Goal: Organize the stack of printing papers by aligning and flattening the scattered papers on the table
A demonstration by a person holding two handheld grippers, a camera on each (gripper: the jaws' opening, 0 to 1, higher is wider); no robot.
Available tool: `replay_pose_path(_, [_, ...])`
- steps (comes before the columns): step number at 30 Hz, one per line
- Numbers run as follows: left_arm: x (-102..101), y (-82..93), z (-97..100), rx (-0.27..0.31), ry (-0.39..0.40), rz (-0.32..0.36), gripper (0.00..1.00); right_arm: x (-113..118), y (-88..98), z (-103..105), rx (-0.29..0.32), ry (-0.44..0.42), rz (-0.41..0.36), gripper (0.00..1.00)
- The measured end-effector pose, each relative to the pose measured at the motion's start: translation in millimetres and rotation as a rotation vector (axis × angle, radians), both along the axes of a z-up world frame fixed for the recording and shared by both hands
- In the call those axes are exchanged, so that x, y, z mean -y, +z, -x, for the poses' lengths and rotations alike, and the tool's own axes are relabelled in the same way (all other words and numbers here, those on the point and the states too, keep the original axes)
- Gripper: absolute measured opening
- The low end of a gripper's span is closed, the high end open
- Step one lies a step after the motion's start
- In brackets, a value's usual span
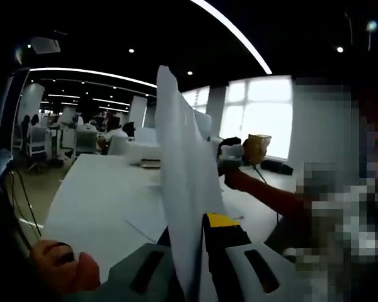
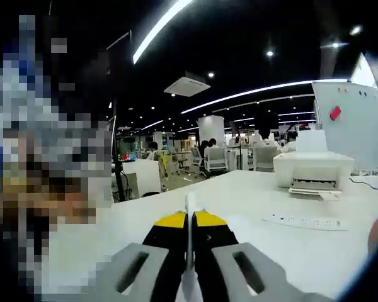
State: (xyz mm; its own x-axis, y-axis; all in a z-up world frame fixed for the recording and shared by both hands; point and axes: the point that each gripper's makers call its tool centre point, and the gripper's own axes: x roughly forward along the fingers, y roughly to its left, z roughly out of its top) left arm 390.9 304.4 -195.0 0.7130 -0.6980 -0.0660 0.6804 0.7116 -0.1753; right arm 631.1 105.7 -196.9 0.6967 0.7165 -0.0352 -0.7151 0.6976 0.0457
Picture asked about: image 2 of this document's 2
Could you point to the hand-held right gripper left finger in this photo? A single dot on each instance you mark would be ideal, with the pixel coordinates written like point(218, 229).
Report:
point(163, 245)

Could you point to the white table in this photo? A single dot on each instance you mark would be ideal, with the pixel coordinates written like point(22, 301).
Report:
point(271, 251)

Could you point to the white printing paper sheet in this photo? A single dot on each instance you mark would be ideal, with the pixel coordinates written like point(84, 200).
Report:
point(191, 204)

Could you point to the white whiteboard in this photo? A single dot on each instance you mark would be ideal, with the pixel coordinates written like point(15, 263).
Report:
point(362, 135)

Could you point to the white power strip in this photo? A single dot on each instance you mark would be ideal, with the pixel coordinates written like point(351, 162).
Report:
point(305, 222)

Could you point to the ceiling air conditioner unit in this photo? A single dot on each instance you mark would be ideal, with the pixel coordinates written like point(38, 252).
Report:
point(187, 85)

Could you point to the black monitor stand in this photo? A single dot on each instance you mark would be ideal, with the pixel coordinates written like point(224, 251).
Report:
point(118, 163)

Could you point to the white mesh office chair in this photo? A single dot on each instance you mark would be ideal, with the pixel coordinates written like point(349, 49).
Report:
point(266, 158)
point(215, 160)

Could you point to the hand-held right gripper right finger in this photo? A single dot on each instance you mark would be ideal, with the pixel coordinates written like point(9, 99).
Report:
point(214, 248)

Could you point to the long ceiling light strip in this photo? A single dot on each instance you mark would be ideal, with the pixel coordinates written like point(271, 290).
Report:
point(245, 94)
point(157, 34)

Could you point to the white desktop printer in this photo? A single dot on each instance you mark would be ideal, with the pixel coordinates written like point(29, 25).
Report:
point(312, 166)

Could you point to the person's right hand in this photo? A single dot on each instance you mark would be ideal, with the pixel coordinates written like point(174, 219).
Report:
point(376, 236)

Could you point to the white desk panel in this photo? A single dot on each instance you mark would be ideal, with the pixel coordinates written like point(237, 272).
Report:
point(143, 179)

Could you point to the red whiteboard eraser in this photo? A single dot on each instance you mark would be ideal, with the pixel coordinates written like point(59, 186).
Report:
point(335, 113)

